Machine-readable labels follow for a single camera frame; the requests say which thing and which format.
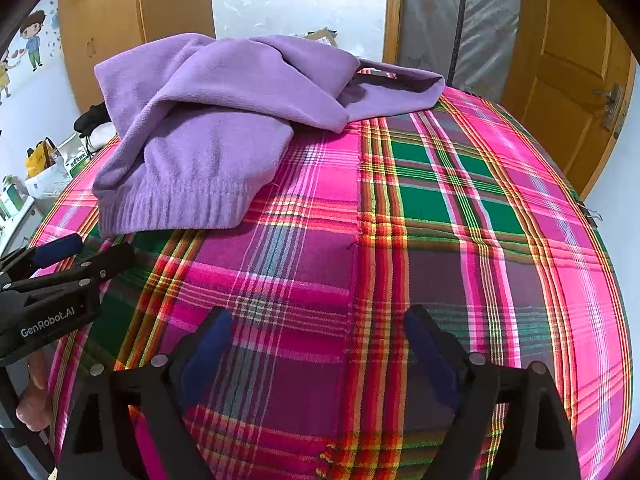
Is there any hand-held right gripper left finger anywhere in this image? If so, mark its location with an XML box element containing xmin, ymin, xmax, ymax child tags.
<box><xmin>60</xmin><ymin>306</ymin><xmax>233</xmax><ymax>480</ymax></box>

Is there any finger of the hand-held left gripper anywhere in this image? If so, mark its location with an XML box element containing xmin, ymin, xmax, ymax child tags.
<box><xmin>0</xmin><ymin>234</ymin><xmax>84</xmax><ymax>281</ymax></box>
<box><xmin>5</xmin><ymin>242</ymin><xmax>136</xmax><ymax>295</ymax></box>

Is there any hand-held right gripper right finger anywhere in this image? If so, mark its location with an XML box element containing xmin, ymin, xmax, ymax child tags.
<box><xmin>404</xmin><ymin>305</ymin><xmax>583</xmax><ymax>480</ymax></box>

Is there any purple sweater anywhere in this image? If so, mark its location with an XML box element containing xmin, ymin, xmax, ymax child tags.
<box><xmin>93</xmin><ymin>33</ymin><xmax>446</xmax><ymax>237</ymax></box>

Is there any person's left hand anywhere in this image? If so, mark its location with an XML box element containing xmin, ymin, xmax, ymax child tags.
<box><xmin>16</xmin><ymin>350</ymin><xmax>52</xmax><ymax>432</ymax></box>

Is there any stack of green boxes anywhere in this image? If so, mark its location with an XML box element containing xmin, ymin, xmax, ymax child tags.
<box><xmin>0</xmin><ymin>175</ymin><xmax>30</xmax><ymax>222</ymax></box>

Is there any white box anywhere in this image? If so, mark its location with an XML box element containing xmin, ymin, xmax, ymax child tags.
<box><xmin>25</xmin><ymin>157</ymin><xmax>81</xmax><ymax>197</ymax></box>

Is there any yellow bag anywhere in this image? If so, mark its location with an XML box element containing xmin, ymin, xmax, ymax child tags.
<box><xmin>26</xmin><ymin>137</ymin><xmax>59</xmax><ymax>179</ymax></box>

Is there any pink green plaid bed sheet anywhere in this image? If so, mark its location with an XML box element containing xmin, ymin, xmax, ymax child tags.
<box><xmin>30</xmin><ymin>67</ymin><xmax>632</xmax><ymax>480</ymax></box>

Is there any black cloth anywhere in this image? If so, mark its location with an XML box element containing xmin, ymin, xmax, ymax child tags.
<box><xmin>74</xmin><ymin>101</ymin><xmax>115</xmax><ymax>137</ymax></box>

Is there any wooden wardrobe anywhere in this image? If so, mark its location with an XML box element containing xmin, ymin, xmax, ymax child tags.
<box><xmin>57</xmin><ymin>0</ymin><xmax>216</xmax><ymax>113</ymax></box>

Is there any small cardboard box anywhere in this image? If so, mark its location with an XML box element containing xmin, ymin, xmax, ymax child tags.
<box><xmin>304</xmin><ymin>27</ymin><xmax>339</xmax><ymax>47</ymax></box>

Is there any wooden door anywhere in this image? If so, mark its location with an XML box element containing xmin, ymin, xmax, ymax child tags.
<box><xmin>502</xmin><ymin>0</ymin><xmax>638</xmax><ymax>201</ymax></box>

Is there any clear plastic door curtain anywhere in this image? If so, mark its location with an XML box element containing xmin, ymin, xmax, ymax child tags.
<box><xmin>400</xmin><ymin>0</ymin><xmax>522</xmax><ymax>104</ymax></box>

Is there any cartoon wall sticker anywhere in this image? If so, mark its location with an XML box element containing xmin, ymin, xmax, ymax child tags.
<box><xmin>0</xmin><ymin>2</ymin><xmax>61</xmax><ymax>106</ymax></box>

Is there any metal door handle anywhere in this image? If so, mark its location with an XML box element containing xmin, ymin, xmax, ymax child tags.
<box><xmin>592</xmin><ymin>84</ymin><xmax>629</xmax><ymax>139</ymax></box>

